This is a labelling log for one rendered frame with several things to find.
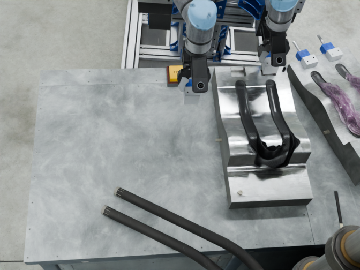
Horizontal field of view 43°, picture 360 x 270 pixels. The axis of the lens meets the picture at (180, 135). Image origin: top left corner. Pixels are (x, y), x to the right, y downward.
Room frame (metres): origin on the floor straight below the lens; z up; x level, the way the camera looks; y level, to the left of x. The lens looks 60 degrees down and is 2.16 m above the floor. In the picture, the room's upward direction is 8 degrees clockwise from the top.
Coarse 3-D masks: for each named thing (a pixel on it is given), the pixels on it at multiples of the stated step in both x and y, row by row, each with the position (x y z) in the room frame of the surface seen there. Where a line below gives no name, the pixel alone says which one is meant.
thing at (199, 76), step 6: (192, 60) 0.84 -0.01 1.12; (198, 60) 0.85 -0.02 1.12; (204, 60) 0.85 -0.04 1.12; (192, 66) 0.83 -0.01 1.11; (198, 66) 0.83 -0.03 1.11; (204, 66) 0.83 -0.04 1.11; (192, 72) 0.81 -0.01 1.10; (198, 72) 0.82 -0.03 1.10; (204, 72) 0.82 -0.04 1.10; (192, 78) 0.80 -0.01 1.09; (198, 78) 0.80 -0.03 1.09; (204, 78) 0.81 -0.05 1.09; (192, 84) 0.79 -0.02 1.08; (198, 84) 0.79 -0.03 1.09; (204, 84) 0.79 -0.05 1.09; (192, 90) 0.78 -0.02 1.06; (198, 90) 0.77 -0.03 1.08; (204, 90) 0.78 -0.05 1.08
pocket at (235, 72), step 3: (231, 69) 1.03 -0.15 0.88; (234, 69) 1.03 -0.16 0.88; (237, 69) 1.03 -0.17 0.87; (240, 69) 1.03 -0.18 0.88; (243, 69) 1.03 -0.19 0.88; (231, 72) 1.02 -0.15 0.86; (234, 72) 1.03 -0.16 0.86; (237, 72) 1.03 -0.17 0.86; (240, 72) 1.03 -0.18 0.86; (243, 72) 1.03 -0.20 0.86; (231, 75) 1.01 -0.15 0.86; (234, 75) 1.01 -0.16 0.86; (237, 75) 1.02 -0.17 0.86; (240, 75) 1.02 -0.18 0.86; (243, 75) 1.02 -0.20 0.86
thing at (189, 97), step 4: (188, 84) 0.89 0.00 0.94; (184, 88) 0.86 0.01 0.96; (188, 88) 0.86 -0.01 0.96; (184, 92) 0.84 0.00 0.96; (188, 92) 0.84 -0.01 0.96; (192, 92) 0.85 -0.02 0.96; (184, 96) 0.83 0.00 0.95; (188, 96) 0.83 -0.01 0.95; (192, 96) 0.84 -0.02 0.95; (196, 96) 0.84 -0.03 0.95; (184, 100) 0.83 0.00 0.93; (188, 100) 0.83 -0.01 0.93; (192, 100) 0.84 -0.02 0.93; (196, 100) 0.84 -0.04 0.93; (184, 104) 0.83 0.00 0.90
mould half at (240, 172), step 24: (216, 72) 0.99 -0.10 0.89; (216, 96) 0.91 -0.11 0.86; (264, 96) 0.92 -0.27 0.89; (288, 96) 0.94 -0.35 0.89; (216, 120) 0.85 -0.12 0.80; (240, 120) 0.81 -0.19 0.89; (264, 120) 0.82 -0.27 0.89; (288, 120) 0.84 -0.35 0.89; (240, 144) 0.69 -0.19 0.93; (240, 168) 0.65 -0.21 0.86; (288, 168) 0.67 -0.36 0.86; (264, 192) 0.58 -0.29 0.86; (288, 192) 0.59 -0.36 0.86
